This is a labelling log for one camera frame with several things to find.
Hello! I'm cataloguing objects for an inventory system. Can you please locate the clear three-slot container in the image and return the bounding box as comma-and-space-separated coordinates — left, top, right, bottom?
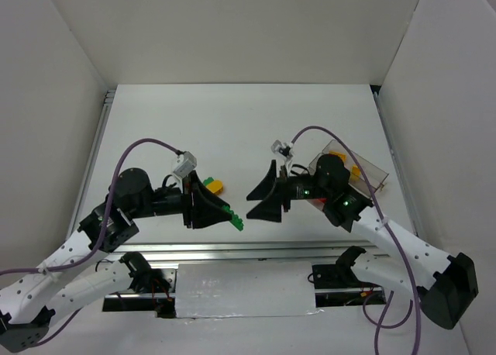
308, 139, 389, 199

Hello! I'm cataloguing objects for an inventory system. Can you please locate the red rounded lego piece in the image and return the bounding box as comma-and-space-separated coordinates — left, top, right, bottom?
312, 199, 325, 210

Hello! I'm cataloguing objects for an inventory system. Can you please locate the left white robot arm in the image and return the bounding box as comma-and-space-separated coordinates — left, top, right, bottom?
1, 168, 233, 353

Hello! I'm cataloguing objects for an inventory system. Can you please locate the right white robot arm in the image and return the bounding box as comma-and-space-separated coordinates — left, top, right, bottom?
246, 153, 479, 329

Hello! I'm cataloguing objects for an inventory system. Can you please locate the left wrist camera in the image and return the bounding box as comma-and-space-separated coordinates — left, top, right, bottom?
172, 151, 197, 180

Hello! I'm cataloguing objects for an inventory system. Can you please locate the green lego under yellow dome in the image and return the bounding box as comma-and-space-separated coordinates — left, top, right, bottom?
203, 177, 214, 186

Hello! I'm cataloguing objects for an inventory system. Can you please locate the yellow striped lego plate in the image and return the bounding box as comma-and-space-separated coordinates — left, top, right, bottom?
350, 165, 361, 181

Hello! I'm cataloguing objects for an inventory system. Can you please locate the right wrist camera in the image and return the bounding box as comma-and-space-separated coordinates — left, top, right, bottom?
270, 140, 295, 172

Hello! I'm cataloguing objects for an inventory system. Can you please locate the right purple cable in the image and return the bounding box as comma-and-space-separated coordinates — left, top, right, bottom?
290, 126, 422, 350

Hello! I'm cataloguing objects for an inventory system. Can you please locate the yellow rounded lego piece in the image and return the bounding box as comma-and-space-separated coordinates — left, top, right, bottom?
205, 180, 224, 195

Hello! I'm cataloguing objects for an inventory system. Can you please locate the green lego plate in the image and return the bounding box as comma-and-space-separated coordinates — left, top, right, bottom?
222, 205, 244, 232

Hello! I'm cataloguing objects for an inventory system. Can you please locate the white taped cover panel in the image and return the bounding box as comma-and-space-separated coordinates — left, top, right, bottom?
175, 261, 317, 319

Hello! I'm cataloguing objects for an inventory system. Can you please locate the purple cable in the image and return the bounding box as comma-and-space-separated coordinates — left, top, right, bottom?
290, 126, 422, 350
0, 138, 183, 344

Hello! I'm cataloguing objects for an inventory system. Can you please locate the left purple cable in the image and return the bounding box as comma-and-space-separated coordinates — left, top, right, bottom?
0, 138, 183, 344

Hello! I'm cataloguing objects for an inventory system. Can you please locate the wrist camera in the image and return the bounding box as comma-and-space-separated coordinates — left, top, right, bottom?
172, 151, 197, 180
270, 140, 295, 172

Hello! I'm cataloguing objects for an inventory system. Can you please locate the yellow long lego brick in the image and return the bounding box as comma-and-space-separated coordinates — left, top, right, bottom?
329, 151, 346, 163

